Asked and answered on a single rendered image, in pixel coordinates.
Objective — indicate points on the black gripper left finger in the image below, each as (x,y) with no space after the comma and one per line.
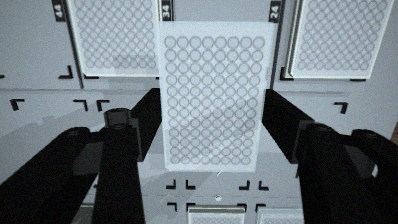
(51,186)

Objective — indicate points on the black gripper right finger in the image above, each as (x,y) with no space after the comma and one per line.
(335,170)

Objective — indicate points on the white flat deck plate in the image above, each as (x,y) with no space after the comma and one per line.
(374,109)

